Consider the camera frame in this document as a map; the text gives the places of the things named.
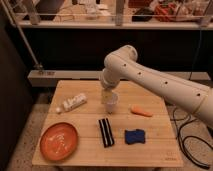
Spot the white plastic bottle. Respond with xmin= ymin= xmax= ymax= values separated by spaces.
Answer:
xmin=56 ymin=93 xmax=87 ymax=114

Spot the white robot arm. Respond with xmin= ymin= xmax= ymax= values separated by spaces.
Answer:
xmin=100 ymin=45 xmax=213 ymax=129

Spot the translucent plastic cup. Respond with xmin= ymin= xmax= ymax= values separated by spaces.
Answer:
xmin=103 ymin=92 xmax=118 ymax=114

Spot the orange carrot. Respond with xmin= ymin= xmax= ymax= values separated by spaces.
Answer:
xmin=130 ymin=106 xmax=153 ymax=117

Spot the black striped eraser block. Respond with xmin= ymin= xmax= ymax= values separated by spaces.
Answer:
xmin=98 ymin=118 xmax=115 ymax=148

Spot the blue sponge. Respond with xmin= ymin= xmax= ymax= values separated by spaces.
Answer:
xmin=125 ymin=129 xmax=145 ymax=144

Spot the orange plate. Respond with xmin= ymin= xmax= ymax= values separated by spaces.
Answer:
xmin=40 ymin=122 xmax=78 ymax=161

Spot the grey metal pole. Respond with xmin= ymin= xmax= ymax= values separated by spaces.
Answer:
xmin=1 ymin=0 xmax=44 ymax=74

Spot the metal window rail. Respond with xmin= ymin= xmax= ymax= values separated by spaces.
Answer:
xmin=28 ymin=70 xmax=213 ymax=87

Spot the black cable on floor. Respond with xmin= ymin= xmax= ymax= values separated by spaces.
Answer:
xmin=172 ymin=105 xmax=213 ymax=170

